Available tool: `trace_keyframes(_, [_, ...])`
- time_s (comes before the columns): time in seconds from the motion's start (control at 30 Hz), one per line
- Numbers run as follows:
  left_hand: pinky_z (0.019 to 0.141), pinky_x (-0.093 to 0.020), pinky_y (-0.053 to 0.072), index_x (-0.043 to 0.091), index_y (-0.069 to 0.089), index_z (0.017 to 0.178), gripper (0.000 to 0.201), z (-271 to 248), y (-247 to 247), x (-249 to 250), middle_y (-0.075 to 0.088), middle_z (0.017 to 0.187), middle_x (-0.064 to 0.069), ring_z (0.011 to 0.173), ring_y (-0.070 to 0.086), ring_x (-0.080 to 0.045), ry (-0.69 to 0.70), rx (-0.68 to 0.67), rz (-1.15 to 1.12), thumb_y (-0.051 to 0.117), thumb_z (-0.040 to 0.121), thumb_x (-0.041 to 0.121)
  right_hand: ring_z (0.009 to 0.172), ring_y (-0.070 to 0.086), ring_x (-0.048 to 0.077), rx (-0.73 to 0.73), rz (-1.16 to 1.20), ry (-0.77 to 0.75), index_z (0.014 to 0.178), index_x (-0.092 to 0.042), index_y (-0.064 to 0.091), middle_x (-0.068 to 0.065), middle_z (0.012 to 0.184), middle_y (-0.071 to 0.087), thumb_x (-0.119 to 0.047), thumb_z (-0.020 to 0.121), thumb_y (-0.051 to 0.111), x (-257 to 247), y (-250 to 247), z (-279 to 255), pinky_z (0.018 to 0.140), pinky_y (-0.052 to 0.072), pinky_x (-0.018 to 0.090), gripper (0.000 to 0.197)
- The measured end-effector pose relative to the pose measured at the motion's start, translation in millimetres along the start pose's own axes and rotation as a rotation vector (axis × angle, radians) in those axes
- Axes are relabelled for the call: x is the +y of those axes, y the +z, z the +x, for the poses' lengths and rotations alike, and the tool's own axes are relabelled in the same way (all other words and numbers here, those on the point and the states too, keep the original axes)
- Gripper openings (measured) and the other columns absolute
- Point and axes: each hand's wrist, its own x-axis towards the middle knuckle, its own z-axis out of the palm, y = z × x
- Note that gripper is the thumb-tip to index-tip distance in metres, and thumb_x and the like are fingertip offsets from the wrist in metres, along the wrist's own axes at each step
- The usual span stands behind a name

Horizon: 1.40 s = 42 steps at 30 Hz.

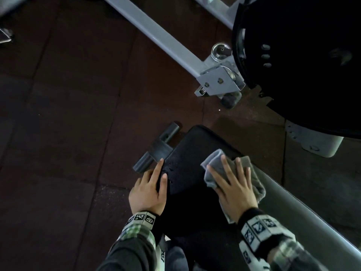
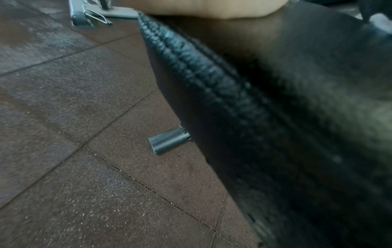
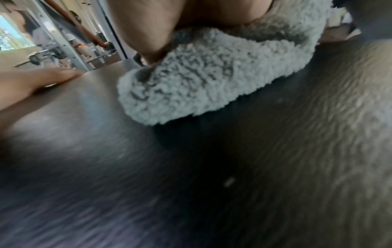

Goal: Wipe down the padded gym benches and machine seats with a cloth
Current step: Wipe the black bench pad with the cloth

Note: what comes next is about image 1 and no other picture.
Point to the person's right hand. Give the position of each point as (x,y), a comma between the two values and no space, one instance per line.
(239,197)

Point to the person's left hand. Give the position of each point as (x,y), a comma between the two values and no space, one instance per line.
(146,197)

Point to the grey cleaning cloth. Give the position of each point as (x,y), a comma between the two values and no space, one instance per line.
(214,166)

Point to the black padded bench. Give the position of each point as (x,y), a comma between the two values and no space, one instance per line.
(191,166)

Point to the grey gym machine frame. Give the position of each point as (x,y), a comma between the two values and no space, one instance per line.
(296,53)

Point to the person's left forearm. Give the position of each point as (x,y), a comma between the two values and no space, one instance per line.
(129,251)

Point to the person's right forearm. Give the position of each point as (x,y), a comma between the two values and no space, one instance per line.
(299,259)

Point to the person's dark trousers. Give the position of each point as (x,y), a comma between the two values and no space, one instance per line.
(176,256)

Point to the left marker wristband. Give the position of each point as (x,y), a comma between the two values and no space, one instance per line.
(143,218)

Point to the marker wristband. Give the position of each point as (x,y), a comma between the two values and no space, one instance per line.
(259,228)
(143,218)

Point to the right marker wristband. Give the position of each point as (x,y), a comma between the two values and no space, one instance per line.
(259,228)

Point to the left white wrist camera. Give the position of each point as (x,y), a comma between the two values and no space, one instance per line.
(162,251)

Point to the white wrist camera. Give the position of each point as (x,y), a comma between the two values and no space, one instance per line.
(251,259)
(162,251)

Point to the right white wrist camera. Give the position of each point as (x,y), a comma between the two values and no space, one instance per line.
(251,259)

